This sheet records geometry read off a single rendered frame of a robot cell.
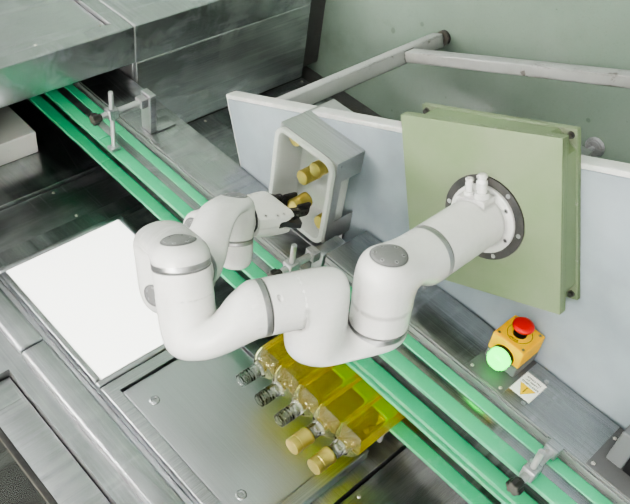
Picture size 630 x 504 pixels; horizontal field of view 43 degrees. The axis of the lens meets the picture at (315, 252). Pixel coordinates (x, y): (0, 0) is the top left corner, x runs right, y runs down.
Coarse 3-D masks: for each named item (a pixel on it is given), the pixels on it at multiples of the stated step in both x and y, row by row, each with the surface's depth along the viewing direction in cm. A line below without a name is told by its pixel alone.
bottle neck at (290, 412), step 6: (294, 402) 157; (288, 408) 155; (294, 408) 155; (300, 408) 156; (276, 414) 154; (282, 414) 154; (288, 414) 154; (294, 414) 155; (300, 414) 157; (276, 420) 156; (282, 420) 154; (288, 420) 154; (282, 426) 155
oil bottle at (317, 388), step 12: (324, 372) 161; (336, 372) 161; (348, 372) 161; (300, 384) 158; (312, 384) 158; (324, 384) 159; (336, 384) 159; (300, 396) 156; (312, 396) 156; (324, 396) 157; (312, 408) 156
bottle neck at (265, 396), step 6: (270, 384) 159; (276, 384) 159; (264, 390) 158; (270, 390) 158; (276, 390) 158; (258, 396) 157; (264, 396) 157; (270, 396) 157; (276, 396) 158; (258, 402) 158; (264, 402) 156
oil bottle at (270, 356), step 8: (280, 336) 166; (264, 344) 164; (272, 344) 164; (280, 344) 164; (256, 352) 163; (264, 352) 162; (272, 352) 162; (280, 352) 163; (256, 360) 162; (264, 360) 161; (272, 360) 161; (280, 360) 161; (264, 368) 161; (272, 368) 161; (264, 376) 163; (272, 376) 163
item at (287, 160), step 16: (288, 144) 171; (304, 144) 162; (272, 160) 173; (288, 160) 175; (304, 160) 176; (320, 160) 161; (272, 176) 175; (288, 176) 178; (272, 192) 178; (288, 192) 182; (320, 192) 177; (320, 208) 180; (304, 224) 177; (320, 224) 170; (320, 240) 172
